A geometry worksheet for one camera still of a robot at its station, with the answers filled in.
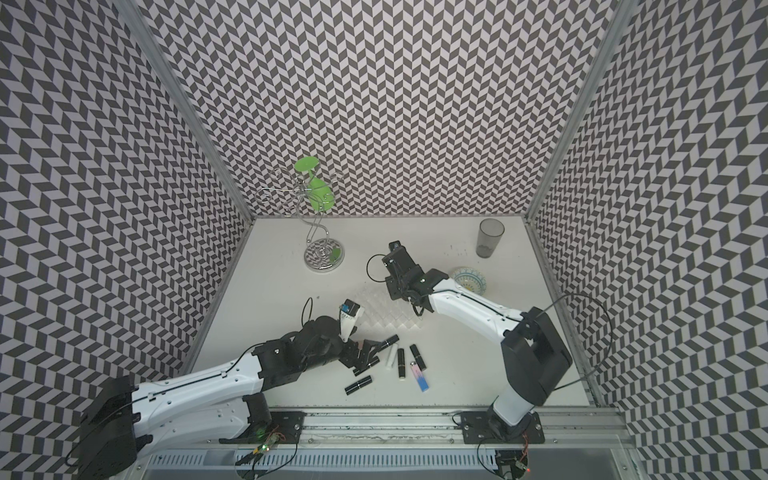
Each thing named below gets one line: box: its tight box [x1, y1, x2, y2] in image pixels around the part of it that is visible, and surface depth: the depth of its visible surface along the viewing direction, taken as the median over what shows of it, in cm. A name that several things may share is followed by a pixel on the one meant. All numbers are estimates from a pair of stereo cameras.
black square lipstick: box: [409, 344, 427, 371], surface depth 85 cm
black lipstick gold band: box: [397, 348, 406, 381], surface depth 84 cm
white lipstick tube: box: [385, 343, 399, 371], surface depth 85 cm
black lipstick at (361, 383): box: [344, 375, 373, 396], surface depth 80 cm
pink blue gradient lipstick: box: [410, 361, 430, 393], surface depth 82 cm
